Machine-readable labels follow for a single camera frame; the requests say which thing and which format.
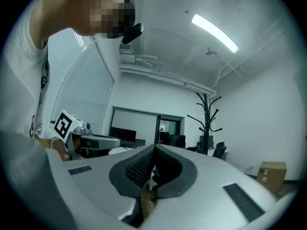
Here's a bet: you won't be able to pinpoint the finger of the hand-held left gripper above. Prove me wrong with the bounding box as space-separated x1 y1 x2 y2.
81 134 121 151

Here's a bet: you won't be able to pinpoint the black office chair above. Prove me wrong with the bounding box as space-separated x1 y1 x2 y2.
213 141 227 159

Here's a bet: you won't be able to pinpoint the black stand with curved legs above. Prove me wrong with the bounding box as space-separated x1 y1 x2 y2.
187 92 224 155

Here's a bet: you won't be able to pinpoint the white printed T-shirt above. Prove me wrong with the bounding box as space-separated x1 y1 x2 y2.
0 0 52 225

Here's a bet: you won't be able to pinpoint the long white curved desk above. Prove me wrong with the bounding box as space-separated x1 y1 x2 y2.
109 139 230 162

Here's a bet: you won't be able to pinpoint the person's head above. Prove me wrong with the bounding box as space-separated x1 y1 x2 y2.
30 0 136 49

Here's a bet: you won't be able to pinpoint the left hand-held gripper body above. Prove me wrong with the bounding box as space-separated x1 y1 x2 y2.
54 109 93 162

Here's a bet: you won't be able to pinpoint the black framed glass door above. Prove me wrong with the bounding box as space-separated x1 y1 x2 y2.
157 114 185 150

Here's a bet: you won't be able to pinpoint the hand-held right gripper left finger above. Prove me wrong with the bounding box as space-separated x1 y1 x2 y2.
45 144 158 230

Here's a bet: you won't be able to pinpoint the white air conditioner vent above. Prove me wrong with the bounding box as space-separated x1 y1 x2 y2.
119 43 134 55

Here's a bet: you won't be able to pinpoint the white ceiling pipes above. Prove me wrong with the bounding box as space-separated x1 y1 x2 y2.
119 54 218 98

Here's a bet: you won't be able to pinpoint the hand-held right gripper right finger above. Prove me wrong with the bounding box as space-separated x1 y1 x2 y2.
143 144 280 230

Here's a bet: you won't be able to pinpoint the tall cardboard box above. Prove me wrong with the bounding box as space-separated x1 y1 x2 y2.
256 161 288 194

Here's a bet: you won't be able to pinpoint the black head-worn camera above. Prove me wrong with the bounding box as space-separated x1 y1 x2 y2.
121 23 144 45

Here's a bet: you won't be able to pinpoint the white window blinds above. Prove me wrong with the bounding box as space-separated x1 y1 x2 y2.
39 29 115 138

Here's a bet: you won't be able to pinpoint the long ceiling light strip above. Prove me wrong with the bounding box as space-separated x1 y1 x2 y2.
191 13 240 54

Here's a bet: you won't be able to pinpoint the white roller shade window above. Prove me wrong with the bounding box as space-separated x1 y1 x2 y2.
111 106 159 143

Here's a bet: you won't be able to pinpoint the person's left forearm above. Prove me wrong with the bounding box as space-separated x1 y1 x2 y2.
35 138 70 162

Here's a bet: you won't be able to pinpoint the black monitor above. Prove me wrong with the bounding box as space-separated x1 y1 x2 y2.
167 134 187 148
109 126 125 141
123 128 137 142

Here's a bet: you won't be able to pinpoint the beaded wrist bracelet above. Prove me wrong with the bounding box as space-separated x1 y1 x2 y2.
49 136 61 150

